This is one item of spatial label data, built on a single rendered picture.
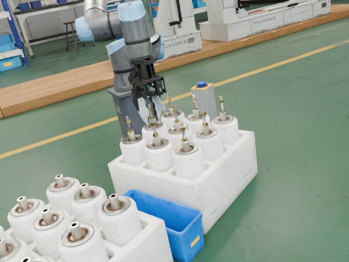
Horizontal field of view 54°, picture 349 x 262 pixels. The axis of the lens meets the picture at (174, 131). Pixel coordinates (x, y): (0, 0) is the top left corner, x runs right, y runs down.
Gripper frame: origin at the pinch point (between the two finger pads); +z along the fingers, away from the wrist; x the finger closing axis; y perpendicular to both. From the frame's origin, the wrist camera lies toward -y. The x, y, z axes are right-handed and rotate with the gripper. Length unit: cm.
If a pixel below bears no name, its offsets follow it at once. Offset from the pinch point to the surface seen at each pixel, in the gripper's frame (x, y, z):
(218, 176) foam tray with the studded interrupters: 10.7, 17.4, 19.9
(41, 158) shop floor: -28, -88, 34
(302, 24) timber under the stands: 284, -172, 28
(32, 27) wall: 112, -830, -3
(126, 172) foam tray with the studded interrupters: -10.7, -5.7, 17.9
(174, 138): 7.4, -0.7, 10.6
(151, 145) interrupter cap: -1.9, 0.0, 9.2
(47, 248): -42.5, 19.8, 13.8
